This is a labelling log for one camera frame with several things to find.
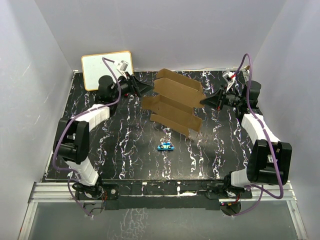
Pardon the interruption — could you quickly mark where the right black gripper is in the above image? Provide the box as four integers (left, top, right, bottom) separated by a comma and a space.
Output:
200, 84, 245, 111

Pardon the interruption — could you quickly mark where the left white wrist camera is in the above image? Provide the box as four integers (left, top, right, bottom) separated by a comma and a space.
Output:
114, 60, 129, 73

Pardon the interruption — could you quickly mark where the white board orange frame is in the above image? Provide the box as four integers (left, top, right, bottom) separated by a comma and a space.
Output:
81, 51, 134, 92

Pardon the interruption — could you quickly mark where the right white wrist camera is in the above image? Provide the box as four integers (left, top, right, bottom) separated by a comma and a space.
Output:
222, 70, 236, 92

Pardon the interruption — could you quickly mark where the aluminium frame rail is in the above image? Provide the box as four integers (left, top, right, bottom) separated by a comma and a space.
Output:
18, 181, 310, 240

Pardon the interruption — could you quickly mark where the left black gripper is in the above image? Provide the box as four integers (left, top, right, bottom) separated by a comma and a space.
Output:
111, 72, 155, 101

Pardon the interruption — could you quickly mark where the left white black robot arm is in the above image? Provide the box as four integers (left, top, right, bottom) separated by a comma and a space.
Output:
52, 72, 153, 200

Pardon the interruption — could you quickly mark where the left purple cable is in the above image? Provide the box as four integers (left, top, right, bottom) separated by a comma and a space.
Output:
52, 57, 123, 218

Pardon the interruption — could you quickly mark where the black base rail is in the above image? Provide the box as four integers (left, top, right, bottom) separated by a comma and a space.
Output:
67, 179, 253, 211

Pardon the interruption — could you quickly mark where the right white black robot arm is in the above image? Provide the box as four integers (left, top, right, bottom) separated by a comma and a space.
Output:
201, 81, 292, 199

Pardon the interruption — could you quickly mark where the brown cardboard box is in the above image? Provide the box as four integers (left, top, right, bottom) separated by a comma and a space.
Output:
141, 68, 206, 138

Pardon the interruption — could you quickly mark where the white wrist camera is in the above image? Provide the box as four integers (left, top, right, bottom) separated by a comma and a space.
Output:
114, 60, 129, 73
222, 70, 236, 92

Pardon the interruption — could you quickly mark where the blue toy car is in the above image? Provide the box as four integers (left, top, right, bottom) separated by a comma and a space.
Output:
157, 142, 175, 151

